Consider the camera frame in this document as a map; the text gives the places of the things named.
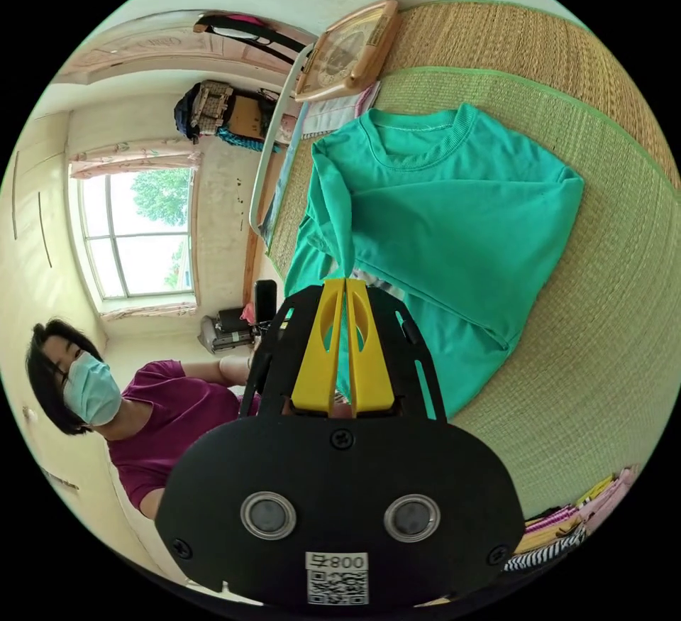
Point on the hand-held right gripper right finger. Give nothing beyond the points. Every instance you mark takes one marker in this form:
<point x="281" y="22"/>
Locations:
<point x="372" y="365"/>

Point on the blue green long sleeve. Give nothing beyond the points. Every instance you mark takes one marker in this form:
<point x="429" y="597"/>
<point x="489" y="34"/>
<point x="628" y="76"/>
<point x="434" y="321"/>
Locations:
<point x="452" y="216"/>

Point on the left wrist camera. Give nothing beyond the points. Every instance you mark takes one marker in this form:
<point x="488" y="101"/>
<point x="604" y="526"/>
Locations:
<point x="264" y="301"/>

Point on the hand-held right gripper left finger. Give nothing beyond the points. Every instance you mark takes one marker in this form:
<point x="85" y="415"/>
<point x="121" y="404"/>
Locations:
<point x="318" y="355"/>

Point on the window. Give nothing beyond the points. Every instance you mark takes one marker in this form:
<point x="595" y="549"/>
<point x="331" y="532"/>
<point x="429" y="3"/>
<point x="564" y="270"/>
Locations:
<point x="138" y="238"/>

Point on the person's body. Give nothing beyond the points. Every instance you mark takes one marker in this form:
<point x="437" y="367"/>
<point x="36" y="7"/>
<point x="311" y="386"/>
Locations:
<point x="159" y="419"/>

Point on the person's left forearm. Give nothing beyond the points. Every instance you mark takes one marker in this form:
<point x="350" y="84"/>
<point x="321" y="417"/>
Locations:
<point x="234" y="368"/>

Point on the bed with woven mat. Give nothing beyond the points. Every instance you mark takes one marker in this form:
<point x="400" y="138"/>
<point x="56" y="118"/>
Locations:
<point x="585" y="339"/>

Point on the woven checked bag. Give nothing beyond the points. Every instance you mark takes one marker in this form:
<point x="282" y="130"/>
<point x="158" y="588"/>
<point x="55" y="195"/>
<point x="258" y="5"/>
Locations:
<point x="210" y="107"/>

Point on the brown carton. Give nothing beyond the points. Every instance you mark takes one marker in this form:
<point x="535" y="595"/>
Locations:
<point x="247" y="118"/>

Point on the pink patterned curtain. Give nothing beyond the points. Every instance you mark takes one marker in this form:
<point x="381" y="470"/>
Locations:
<point x="133" y="155"/>

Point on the white pink folded cloth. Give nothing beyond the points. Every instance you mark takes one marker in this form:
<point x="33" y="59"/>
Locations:
<point x="332" y="112"/>

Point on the pile of clothes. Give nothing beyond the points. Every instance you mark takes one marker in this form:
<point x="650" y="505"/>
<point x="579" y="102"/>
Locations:
<point x="558" y="525"/>

